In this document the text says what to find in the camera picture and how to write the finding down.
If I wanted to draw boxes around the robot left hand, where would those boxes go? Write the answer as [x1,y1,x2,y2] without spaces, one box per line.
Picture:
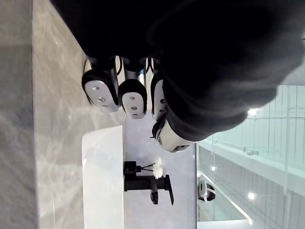
[49,0,305,153]

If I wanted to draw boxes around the white artificial flowers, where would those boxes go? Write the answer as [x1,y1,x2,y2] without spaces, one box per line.
[136,158,164,180]

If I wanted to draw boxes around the black square vase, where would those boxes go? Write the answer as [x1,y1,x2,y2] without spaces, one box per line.
[123,161,137,177]

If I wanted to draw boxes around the black basin faucet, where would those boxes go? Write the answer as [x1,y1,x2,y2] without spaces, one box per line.
[123,175,175,206]

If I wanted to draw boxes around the wall mirror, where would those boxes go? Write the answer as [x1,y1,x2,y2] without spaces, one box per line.
[195,81,305,229]

